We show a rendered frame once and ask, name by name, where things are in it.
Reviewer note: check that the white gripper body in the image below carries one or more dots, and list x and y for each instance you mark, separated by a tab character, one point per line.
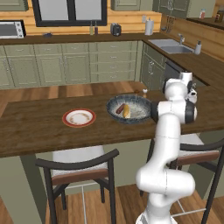
192	95

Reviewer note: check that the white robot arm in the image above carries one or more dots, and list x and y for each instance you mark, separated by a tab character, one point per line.
163	151

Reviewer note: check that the blue-grey speckled bowl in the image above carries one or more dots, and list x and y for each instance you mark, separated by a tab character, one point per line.
140	109

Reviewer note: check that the yellow bun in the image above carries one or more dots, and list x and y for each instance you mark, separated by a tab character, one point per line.
126	111

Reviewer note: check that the brown sausage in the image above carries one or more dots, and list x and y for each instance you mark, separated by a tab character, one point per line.
120	108

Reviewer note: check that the red-rimmed white plate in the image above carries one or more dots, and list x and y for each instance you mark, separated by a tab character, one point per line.
78	117

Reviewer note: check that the dark dishwasher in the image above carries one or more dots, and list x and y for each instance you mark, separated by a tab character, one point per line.
173	71

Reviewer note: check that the white soap dispenser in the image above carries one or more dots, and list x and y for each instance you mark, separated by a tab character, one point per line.
198	48

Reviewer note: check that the short green base cupboard run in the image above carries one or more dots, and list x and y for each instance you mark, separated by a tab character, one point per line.
151	68

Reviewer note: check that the steel sink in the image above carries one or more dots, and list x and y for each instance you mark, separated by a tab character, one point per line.
170	46

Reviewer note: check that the steel tap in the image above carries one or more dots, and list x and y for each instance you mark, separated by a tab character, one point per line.
181	38

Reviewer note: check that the dark wooden chair white cushion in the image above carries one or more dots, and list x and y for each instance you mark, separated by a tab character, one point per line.
78	163
201	154

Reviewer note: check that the white paper towel roll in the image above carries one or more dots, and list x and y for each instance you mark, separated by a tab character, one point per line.
149	26

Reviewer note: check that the dark jar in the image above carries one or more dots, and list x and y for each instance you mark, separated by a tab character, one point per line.
220	17

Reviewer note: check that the dark brown bottle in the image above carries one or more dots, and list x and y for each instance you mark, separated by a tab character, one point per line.
96	29

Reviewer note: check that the green bottle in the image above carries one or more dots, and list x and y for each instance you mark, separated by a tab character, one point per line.
91	29

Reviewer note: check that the long green base cupboard run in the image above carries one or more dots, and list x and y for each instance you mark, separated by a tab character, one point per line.
73	64

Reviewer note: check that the black-framed window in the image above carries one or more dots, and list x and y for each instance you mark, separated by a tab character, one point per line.
70	11

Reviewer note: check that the small dark blue object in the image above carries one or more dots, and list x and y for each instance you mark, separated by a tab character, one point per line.
47	35

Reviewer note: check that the silver microwave oven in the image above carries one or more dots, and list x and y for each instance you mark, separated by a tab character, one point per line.
10	29

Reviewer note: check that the hanging kitchen tools rail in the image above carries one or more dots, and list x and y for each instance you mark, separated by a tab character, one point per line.
171	23

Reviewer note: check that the wide green wall cupboard run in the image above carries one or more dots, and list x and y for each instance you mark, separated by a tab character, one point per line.
163	7

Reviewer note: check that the small green wall cupboard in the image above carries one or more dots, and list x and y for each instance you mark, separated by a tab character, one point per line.
13	4

